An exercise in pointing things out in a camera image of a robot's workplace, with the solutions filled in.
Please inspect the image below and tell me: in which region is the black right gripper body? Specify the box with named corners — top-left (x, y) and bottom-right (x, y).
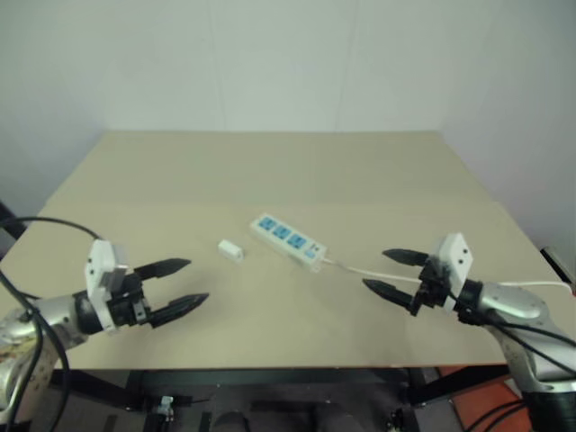
top-left (408, 254), bottom-right (456, 319)

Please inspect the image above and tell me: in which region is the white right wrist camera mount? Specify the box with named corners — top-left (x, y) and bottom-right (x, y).
top-left (436, 231), bottom-right (475, 312)

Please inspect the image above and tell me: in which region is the black table frame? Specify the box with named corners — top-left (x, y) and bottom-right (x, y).
top-left (48, 365), bottom-right (512, 411)

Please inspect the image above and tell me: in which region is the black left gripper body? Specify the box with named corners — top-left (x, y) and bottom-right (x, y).
top-left (106, 271), bottom-right (153, 332)

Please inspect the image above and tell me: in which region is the black bar with red tip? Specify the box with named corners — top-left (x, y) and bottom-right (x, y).
top-left (538, 246), bottom-right (576, 297)

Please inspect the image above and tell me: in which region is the orange floor mat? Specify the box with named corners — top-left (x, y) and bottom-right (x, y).
top-left (430, 365), bottom-right (528, 432)

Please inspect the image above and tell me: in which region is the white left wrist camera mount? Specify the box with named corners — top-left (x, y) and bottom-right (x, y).
top-left (84, 238), bottom-right (130, 333)

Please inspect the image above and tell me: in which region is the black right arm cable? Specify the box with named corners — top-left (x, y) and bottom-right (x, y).
top-left (453, 291), bottom-right (576, 432)

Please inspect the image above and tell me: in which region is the white plug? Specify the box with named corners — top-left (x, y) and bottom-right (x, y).
top-left (217, 240), bottom-right (248, 263)

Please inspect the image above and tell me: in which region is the white power cord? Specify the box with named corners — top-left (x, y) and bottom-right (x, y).
top-left (320, 256), bottom-right (573, 290)

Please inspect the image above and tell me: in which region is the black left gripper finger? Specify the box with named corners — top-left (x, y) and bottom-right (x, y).
top-left (131, 257), bottom-right (193, 279)
top-left (149, 292), bottom-right (212, 329)

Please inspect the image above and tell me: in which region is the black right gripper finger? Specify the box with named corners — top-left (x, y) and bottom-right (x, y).
top-left (382, 247), bottom-right (429, 268)
top-left (362, 278), bottom-right (416, 312)

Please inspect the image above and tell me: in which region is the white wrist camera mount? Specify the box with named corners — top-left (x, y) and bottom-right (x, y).
top-left (84, 238), bottom-right (130, 333)
top-left (436, 231), bottom-right (475, 312)

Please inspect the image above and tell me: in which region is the white power strip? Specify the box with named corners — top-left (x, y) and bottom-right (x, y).
top-left (249, 214), bottom-right (329, 275)

